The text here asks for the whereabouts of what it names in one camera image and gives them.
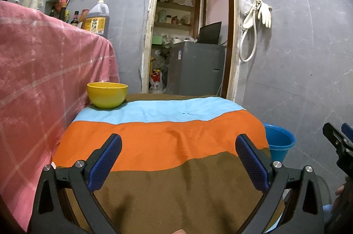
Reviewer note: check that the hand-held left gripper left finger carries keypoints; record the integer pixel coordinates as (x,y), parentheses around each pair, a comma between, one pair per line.
(106,162)

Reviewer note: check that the yellow bowl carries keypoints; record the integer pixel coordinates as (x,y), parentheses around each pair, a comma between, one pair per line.
(107,96)

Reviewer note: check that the wooden shelf unit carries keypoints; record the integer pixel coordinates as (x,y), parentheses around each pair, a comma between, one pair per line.
(176,6)

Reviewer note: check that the grey appliance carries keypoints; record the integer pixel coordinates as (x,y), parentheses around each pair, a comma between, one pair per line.
(195,68)

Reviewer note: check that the large cooking oil jug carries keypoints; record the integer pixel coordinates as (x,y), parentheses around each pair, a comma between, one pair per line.
(96,21)

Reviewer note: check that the green box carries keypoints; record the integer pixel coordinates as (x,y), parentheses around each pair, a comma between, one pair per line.
(157,40)

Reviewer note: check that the black monitor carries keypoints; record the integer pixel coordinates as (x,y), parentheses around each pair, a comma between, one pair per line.
(209,34)

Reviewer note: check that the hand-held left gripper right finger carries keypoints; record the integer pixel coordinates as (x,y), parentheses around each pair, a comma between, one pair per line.
(251,162)

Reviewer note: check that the blue plastic bucket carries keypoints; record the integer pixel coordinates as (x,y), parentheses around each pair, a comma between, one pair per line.
(280,140)

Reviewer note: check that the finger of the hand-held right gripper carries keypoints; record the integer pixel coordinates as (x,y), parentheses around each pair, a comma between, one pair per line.
(333,137)
(348,132)

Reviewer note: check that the white rubber gloves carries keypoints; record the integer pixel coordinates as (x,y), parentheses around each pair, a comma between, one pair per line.
(265,13)

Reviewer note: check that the person's right hand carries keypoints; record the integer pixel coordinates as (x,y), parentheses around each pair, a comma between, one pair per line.
(341,190)

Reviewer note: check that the red white plastic bag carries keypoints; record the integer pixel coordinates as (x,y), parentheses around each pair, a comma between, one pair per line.
(155,81)

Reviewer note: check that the white door frame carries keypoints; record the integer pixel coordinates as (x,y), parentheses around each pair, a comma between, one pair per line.
(147,30)

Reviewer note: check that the clear plastic bag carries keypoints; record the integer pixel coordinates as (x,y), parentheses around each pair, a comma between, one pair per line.
(245,2)

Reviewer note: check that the pink checked cloth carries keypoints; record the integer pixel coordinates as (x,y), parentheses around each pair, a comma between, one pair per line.
(41,85)

